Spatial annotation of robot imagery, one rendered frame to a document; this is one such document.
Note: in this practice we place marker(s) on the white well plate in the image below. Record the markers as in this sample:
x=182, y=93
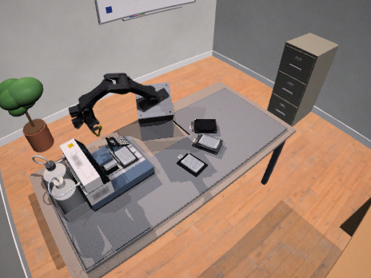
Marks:
x=124, y=155
x=209, y=141
x=192, y=163

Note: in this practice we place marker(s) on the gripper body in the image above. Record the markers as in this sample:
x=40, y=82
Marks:
x=95, y=122

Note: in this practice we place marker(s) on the grey bottle with black cap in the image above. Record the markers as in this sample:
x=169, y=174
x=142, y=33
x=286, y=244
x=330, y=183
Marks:
x=56, y=170

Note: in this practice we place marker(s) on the translucent grey bottle with cap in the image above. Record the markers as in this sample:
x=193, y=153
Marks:
x=72, y=199

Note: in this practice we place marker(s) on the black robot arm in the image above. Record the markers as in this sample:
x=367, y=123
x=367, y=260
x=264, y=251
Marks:
x=123, y=85

